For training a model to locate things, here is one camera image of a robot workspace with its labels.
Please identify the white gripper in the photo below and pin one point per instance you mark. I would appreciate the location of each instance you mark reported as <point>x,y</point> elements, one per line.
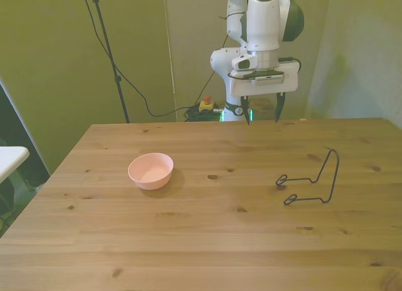
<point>267,89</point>

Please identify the pink plastic bowl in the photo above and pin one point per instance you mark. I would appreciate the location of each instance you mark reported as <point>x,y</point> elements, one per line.
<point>150,174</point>

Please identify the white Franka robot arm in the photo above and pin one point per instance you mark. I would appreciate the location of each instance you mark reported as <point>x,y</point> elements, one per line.
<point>264,20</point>

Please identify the wooden box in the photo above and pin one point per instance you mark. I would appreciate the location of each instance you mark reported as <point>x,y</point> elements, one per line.
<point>264,108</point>

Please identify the yellow emergency stop button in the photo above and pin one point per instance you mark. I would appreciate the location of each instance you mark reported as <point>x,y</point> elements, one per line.
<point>205,106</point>

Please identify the black tripod pole stand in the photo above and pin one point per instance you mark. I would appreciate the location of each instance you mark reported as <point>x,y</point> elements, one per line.
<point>107,42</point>

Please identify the white side table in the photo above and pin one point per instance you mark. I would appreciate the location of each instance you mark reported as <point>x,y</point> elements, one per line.
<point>12,159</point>

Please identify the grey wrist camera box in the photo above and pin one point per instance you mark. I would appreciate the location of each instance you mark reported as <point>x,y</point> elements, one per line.
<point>268,79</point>

